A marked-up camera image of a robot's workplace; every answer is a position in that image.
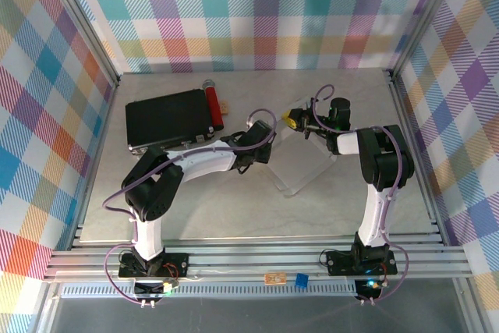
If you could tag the white paper box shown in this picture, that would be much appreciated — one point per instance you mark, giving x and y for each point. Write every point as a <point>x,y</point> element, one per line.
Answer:
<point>300,161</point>

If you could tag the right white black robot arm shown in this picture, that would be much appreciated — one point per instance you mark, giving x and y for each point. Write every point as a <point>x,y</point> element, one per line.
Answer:
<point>374,216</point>

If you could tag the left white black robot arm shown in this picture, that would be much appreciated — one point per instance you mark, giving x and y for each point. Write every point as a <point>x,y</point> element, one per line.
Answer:
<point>148,239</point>

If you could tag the small wooden block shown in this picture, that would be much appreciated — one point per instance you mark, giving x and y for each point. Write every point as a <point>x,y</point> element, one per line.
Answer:
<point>224,108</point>

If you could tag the black hard case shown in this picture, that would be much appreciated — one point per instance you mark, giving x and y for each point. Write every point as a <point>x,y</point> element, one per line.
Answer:
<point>167,114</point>

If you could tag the small orange circuit board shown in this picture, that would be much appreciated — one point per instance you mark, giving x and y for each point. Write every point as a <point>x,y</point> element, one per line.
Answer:
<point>274,278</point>

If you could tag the small blue block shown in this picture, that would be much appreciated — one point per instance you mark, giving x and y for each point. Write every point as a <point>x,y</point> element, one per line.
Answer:
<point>301,279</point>

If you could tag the aluminium side rail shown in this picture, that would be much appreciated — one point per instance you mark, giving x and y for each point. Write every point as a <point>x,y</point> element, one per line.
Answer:
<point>407,114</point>

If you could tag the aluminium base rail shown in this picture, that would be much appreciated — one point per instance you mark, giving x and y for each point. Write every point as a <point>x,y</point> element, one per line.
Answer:
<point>253,261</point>

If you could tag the aluminium frame post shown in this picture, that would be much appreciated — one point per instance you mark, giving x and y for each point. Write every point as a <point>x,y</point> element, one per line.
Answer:
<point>83,17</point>
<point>423,17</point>

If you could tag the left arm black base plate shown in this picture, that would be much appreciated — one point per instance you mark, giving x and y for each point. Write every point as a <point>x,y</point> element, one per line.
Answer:
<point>175,261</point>

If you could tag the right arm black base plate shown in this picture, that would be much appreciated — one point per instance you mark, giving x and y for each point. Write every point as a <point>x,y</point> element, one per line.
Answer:
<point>339,263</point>

